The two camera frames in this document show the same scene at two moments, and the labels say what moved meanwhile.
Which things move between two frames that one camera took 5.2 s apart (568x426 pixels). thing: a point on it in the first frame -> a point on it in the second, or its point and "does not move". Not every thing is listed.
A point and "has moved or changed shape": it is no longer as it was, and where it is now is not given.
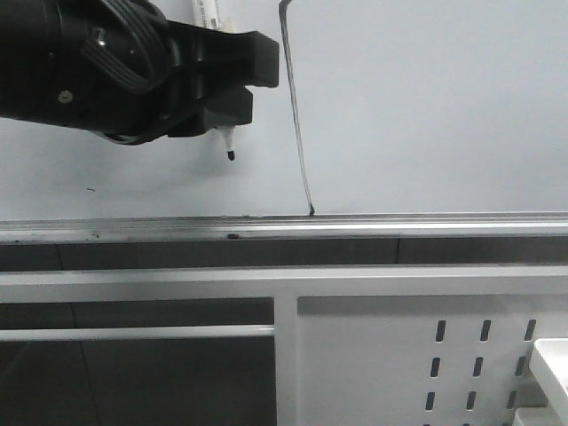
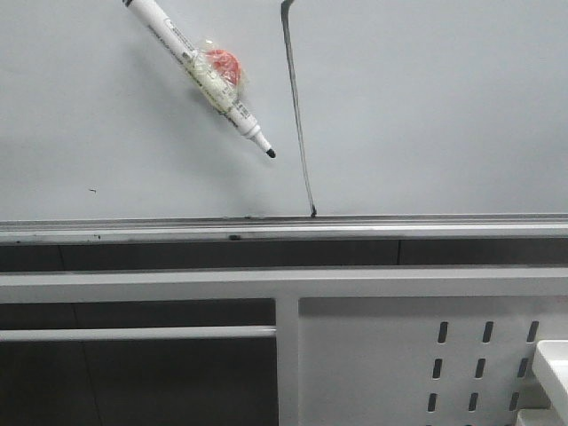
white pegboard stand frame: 434,345 does not move
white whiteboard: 390,120 does not move
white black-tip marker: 209,13 has moved or changed shape
